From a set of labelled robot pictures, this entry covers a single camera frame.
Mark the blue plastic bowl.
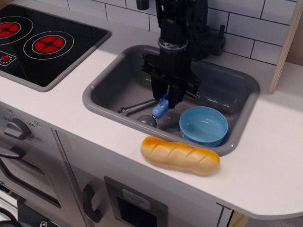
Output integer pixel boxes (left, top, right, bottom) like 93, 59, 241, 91
179, 106, 229, 148

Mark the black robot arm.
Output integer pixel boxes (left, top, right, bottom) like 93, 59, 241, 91
142, 0, 208, 109

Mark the grey plastic sink basin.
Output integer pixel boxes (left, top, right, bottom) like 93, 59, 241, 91
82, 45, 260, 156

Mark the wooden side post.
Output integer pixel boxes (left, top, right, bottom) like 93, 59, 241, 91
268, 0, 303, 94

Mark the grey oven door handle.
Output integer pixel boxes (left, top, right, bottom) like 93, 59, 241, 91
0, 147, 26, 159

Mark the grey oven knob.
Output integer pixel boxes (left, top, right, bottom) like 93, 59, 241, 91
3, 118, 32, 140

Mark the grey dispenser panel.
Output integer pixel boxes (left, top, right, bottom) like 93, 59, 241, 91
104, 176, 168, 227

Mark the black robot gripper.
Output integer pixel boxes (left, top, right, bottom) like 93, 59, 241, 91
142, 44, 201, 109

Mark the dark grey cabinet handle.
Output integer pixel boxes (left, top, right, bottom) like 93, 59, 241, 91
82, 184, 103, 223

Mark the toy bread loaf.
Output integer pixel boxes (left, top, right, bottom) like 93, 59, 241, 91
140, 136, 221, 175

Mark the black cable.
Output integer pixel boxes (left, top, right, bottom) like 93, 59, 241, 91
0, 207, 19, 227

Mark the blue grey toy spoon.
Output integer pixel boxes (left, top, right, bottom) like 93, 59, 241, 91
137, 94, 169, 128

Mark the grey toy fork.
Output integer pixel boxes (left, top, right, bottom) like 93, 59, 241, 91
117, 99, 159, 116

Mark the dark grey toy faucet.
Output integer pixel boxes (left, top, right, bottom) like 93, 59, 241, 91
186, 0, 225, 61

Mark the black toy stovetop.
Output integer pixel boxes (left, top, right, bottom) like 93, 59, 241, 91
0, 4, 111, 92

